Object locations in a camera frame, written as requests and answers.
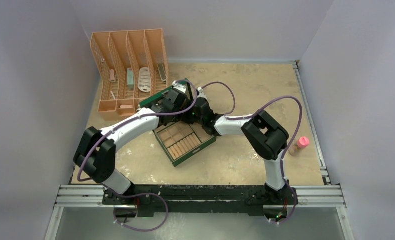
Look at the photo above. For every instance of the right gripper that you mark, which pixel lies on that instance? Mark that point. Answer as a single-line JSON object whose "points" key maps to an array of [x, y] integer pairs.
{"points": [[184, 118]]}

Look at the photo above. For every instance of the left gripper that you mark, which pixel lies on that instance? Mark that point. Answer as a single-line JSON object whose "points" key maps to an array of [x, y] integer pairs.
{"points": [[164, 97]]}

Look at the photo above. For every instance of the green jewelry box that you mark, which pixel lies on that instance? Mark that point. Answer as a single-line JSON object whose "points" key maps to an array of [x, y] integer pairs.
{"points": [[180, 141]]}

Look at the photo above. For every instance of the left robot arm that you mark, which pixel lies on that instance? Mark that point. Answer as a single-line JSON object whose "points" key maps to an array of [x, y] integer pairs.
{"points": [[96, 153]]}

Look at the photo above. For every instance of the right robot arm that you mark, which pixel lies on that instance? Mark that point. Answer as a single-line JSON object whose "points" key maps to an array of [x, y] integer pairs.
{"points": [[267, 137]]}

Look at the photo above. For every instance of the grey flat item in rack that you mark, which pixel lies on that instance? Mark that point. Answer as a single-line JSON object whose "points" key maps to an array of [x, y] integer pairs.
{"points": [[162, 72]]}

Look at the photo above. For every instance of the green grey item in rack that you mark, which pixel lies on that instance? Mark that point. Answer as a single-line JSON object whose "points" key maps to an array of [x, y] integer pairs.
{"points": [[130, 79]]}

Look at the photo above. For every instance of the orange file organizer rack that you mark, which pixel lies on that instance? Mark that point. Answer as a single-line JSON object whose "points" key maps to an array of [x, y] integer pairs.
{"points": [[120, 50]]}

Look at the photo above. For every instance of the pink item in rack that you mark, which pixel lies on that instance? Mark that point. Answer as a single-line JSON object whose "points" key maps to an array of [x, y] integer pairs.
{"points": [[112, 76]]}

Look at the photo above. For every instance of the pink capped tube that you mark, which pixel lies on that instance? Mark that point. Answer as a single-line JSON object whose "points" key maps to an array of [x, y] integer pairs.
{"points": [[299, 145]]}

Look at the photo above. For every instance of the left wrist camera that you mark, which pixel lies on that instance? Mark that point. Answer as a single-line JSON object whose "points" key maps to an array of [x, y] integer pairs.
{"points": [[181, 85]]}

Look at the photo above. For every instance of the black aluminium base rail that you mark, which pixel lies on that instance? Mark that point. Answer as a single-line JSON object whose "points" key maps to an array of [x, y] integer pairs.
{"points": [[199, 199]]}

